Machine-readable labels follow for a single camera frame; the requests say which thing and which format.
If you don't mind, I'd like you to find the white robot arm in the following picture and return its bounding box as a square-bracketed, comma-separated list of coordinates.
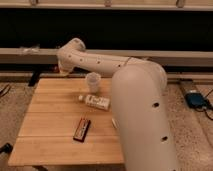
[57, 38, 181, 171]

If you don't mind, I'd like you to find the black cable left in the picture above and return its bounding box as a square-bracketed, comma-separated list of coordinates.
[0, 83, 12, 98]

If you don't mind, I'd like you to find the white tube bottle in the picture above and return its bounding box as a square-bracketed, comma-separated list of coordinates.
[78, 94, 110, 110]

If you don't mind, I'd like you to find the translucent ceramic cup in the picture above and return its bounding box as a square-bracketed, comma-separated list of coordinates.
[85, 72, 101, 93]

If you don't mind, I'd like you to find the long metal rail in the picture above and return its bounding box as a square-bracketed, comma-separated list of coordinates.
[0, 48, 213, 67]

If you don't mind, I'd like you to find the black object on floor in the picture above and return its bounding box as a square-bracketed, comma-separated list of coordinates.
[0, 143, 13, 154]

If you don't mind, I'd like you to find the wooden table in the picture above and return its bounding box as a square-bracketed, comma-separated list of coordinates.
[8, 78, 123, 166]

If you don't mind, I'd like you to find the black table leg stand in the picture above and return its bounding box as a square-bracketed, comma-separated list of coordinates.
[28, 66, 42, 87]

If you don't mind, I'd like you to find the blue device on floor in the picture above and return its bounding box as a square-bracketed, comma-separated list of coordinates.
[184, 93, 212, 108]

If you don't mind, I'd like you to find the white rectangular block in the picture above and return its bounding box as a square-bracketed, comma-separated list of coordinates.
[111, 118, 117, 129]

